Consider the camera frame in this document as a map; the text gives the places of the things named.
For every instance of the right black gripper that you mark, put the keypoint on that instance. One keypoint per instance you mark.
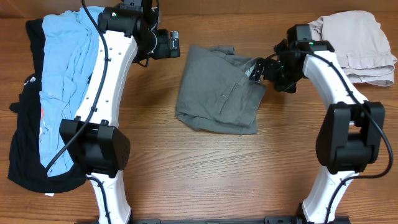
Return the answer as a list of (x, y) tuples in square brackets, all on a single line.
[(289, 84)]

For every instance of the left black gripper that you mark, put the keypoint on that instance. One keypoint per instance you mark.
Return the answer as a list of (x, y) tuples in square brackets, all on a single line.
[(164, 49)]

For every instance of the grey shorts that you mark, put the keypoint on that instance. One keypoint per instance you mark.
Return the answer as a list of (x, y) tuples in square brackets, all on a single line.
[(216, 93)]

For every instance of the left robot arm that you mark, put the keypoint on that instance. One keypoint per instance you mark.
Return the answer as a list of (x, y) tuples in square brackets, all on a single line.
[(128, 33)]

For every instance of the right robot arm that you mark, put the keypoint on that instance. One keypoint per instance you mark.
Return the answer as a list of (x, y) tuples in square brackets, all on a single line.
[(351, 132)]

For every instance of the folded beige shorts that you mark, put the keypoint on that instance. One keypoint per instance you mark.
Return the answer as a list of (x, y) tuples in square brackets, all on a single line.
[(361, 47)]

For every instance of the light blue t-shirt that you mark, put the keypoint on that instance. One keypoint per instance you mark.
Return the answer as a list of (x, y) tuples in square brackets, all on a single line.
[(70, 52)]

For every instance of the black t-shirt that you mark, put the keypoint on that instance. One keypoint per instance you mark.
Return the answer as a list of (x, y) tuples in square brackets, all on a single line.
[(25, 168)]

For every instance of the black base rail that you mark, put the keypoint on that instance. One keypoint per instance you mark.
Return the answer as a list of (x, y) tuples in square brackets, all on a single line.
[(211, 221)]

